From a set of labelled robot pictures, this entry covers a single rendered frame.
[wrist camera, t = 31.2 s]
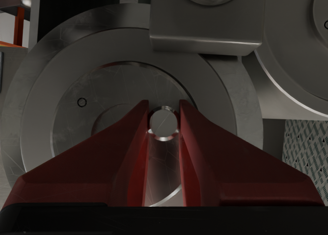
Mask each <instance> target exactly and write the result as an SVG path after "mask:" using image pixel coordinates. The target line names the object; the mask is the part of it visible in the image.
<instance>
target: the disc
mask: <svg viewBox="0 0 328 235"><path fill-rule="evenodd" d="M149 19H150V4H145V3H118V4H111V5H106V6H101V7H97V8H94V9H91V10H88V11H85V12H82V13H80V14H78V15H75V16H73V17H72V18H70V19H68V20H66V21H64V22H63V23H61V24H60V25H58V26H57V27H55V28H54V29H52V30H51V31H50V32H49V33H47V34H46V35H45V36H44V37H43V38H42V39H41V40H40V41H39V42H38V43H37V44H36V45H35V46H34V47H33V48H32V49H31V50H30V52H29V53H28V54H27V56H26V57H25V58H24V60H23V61H22V63H21V64H20V66H19V68H18V70H17V71H16V73H15V75H14V77H13V79H12V81H11V84H10V86H9V89H8V91H7V94H6V97H5V101H4V104H3V109H2V114H1V122H0V149H1V156H2V161H3V166H4V170H5V173H6V176H7V179H8V182H9V185H10V187H11V189H12V188H13V186H14V184H15V182H16V181H17V179H18V178H19V177H20V176H21V175H23V174H25V173H26V171H25V168H24V165H23V160H22V156H21V146H20V126H21V116H22V112H23V108H24V105H25V101H26V98H27V96H28V94H29V91H30V89H31V87H32V85H33V83H34V81H35V80H36V78H37V77H38V75H39V74H40V72H41V71H42V70H43V68H44V67H45V66H46V65H47V64H48V63H49V62H50V60H51V59H52V58H53V57H55V56H56V55H57V54H58V53H59V52H60V51H62V50H63V49H64V48H65V47H67V46H68V45H70V44H71V43H73V42H74V41H76V40H78V39H80V38H82V37H84V36H87V35H89V34H92V33H95V32H98V31H102V30H106V29H110V28H118V27H139V28H147V29H149ZM201 55H202V56H203V57H204V58H205V59H206V60H207V61H208V62H209V63H210V64H211V65H212V67H213V68H214V69H215V71H216V72H217V73H218V75H219V76H220V78H221V79H222V81H223V83H224V85H225V87H226V89H227V91H228V93H229V96H230V98H231V101H232V104H233V107H234V112H235V116H236V123H237V136H238V137H240V138H241V139H243V140H245V141H247V142H249V143H250V144H252V145H254V146H256V147H258V148H259V149H261V150H263V120H262V113H261V108H260V103H259V100H258V96H257V93H256V90H255V88H254V85H253V83H252V80H251V78H250V76H249V74H248V72H247V71H246V69H245V67H244V66H243V64H242V62H241V61H240V59H239V58H238V57H237V56H234V55H217V54H201Z"/></svg>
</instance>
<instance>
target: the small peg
mask: <svg viewBox="0 0 328 235"><path fill-rule="evenodd" d="M180 124H181V122H180V116H179V114H178V113H177V111H176V110H174V109H173V108H171V107H168V106H159V107H156V108H154V109H153V110H151V112H150V113H149V115H148V119H147V128H148V132H149V134H150V135H151V136H152V137H153V138H155V139H157V140H159V141H168V140H171V139H173V138H174V137H175V136H176V135H177V134H178V133H179V131H180Z"/></svg>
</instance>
